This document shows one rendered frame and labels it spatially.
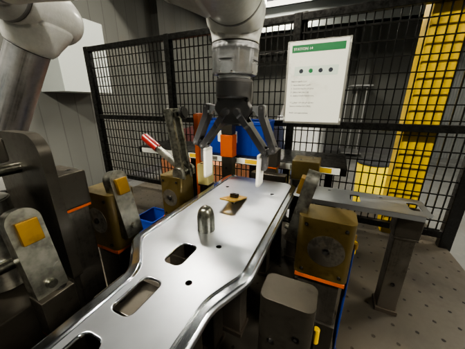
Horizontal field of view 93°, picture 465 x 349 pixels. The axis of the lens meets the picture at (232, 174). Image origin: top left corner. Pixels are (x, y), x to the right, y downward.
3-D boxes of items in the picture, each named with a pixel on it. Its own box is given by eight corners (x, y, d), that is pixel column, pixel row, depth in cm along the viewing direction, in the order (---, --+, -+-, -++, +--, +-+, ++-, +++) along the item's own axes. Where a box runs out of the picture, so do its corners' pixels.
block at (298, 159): (306, 264, 75) (320, 163, 64) (283, 257, 78) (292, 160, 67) (309, 251, 82) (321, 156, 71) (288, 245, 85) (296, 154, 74)
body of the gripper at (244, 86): (206, 76, 42) (207, 125, 45) (248, 75, 39) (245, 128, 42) (224, 79, 49) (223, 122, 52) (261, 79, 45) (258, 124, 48)
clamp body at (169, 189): (188, 293, 64) (179, 179, 53) (162, 282, 68) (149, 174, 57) (201, 278, 70) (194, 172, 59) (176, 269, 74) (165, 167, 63)
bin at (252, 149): (263, 157, 83) (264, 122, 79) (195, 150, 95) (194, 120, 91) (273, 149, 98) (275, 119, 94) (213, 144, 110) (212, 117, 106)
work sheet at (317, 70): (340, 124, 86) (353, 34, 77) (282, 122, 95) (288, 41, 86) (340, 124, 88) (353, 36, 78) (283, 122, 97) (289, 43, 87)
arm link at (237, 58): (249, 37, 36) (248, 76, 38) (265, 48, 44) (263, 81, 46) (202, 41, 40) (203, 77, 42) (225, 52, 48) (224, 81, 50)
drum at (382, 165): (378, 201, 289) (387, 158, 271) (386, 213, 256) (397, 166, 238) (347, 197, 300) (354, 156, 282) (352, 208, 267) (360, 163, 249)
